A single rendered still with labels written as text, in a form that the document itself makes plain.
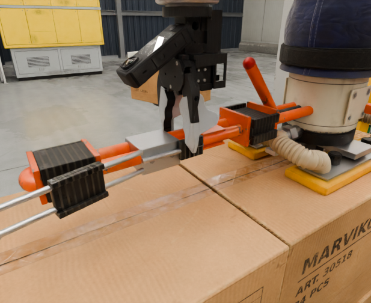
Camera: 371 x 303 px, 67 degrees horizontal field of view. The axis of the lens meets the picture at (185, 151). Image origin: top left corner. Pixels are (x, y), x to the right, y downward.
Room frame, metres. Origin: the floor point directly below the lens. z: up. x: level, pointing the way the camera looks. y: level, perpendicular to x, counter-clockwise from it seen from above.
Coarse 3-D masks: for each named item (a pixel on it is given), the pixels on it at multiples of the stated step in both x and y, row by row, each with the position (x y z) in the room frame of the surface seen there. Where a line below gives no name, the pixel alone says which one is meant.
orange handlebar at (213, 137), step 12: (300, 108) 0.60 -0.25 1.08; (312, 108) 0.61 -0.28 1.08; (288, 120) 0.56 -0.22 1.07; (168, 132) 0.46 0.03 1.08; (180, 132) 0.47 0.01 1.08; (204, 132) 0.45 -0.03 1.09; (216, 132) 0.46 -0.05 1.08; (228, 132) 0.47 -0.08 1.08; (240, 132) 0.49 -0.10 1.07; (120, 144) 0.41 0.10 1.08; (204, 144) 0.44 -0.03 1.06; (216, 144) 0.46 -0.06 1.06; (108, 156) 0.39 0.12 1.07; (120, 156) 0.37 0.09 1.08; (108, 168) 0.35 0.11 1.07; (120, 168) 0.36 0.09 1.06; (24, 180) 0.31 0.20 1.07
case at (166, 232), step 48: (144, 192) 0.48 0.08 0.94; (192, 192) 0.48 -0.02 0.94; (0, 240) 0.34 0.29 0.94; (48, 240) 0.34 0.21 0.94; (96, 240) 0.34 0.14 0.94; (144, 240) 0.34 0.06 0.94; (192, 240) 0.34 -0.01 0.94; (240, 240) 0.34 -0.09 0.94; (0, 288) 0.26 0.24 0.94; (48, 288) 0.26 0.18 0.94; (96, 288) 0.26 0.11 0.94; (144, 288) 0.26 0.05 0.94; (192, 288) 0.26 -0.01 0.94; (240, 288) 0.28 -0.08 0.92
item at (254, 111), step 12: (228, 108) 0.57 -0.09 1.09; (240, 108) 0.58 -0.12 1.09; (252, 108) 0.58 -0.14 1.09; (264, 108) 0.55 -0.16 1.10; (228, 120) 0.53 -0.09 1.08; (240, 120) 0.50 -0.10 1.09; (252, 120) 0.49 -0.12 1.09; (264, 120) 0.49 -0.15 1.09; (276, 120) 0.51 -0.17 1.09; (252, 132) 0.49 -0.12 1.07; (264, 132) 0.50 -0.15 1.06; (276, 132) 0.52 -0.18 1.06; (252, 144) 0.48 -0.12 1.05
